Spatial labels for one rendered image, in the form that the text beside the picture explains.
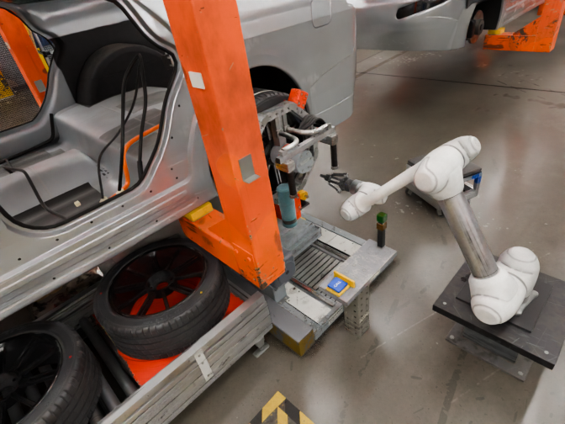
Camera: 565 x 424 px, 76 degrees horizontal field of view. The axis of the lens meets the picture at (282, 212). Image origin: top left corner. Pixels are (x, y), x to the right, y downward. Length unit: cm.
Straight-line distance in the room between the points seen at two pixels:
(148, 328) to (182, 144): 86
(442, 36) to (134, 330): 369
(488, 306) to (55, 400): 172
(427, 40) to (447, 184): 283
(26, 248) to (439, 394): 189
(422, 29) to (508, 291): 296
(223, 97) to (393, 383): 153
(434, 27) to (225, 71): 313
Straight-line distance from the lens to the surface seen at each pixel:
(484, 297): 171
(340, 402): 197
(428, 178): 146
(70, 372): 183
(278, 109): 194
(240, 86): 128
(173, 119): 179
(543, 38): 507
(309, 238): 252
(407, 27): 415
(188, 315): 178
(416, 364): 209
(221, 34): 123
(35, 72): 384
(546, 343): 195
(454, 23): 423
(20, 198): 246
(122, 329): 185
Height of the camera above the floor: 176
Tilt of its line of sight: 35 degrees down
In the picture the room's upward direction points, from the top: 10 degrees counter-clockwise
